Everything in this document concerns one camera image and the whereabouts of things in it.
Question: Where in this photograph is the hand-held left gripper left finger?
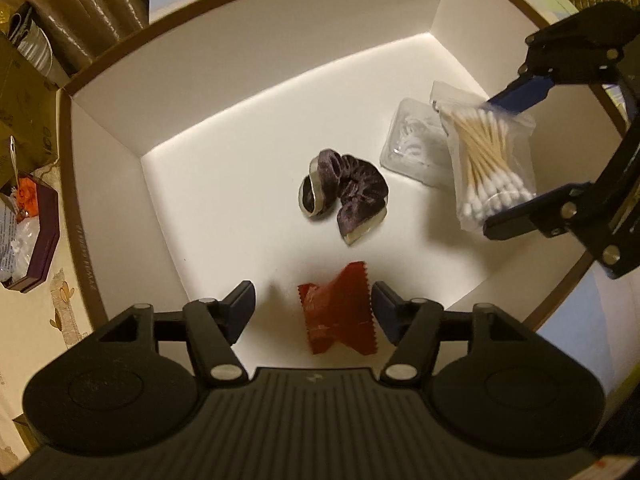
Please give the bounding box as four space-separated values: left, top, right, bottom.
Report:
97 280 257 386

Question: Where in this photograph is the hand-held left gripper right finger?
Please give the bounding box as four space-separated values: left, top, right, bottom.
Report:
372 280 526 386

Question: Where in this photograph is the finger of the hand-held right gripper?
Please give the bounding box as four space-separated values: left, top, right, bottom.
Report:
482 127 640 281
487 1 640 111

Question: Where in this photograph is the red snack packet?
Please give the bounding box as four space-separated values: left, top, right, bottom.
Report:
297 261 376 356

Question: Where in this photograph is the bag of cotton swabs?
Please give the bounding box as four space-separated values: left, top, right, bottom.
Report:
431 80 538 233

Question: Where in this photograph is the clear plastic floss pick box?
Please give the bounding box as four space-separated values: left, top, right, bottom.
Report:
380 98 466 188

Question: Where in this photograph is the brown cardboard storage box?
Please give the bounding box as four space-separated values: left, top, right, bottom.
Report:
57 0 638 356

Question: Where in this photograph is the brown velvet scrunchie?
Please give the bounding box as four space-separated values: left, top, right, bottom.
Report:
298 149 390 246

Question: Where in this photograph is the dark bag with white items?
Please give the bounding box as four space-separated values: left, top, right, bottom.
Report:
7 2 68 91

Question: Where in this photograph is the cartoon print cloth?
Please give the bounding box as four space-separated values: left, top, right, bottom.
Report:
0 255 111 461

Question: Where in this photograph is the dark brown tray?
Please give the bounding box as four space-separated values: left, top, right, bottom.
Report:
0 180 62 293

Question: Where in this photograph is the plain brown cardboard box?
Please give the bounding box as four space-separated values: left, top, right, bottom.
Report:
0 35 63 171

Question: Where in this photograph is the beige curtain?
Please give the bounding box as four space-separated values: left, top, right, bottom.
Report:
0 0 251 91

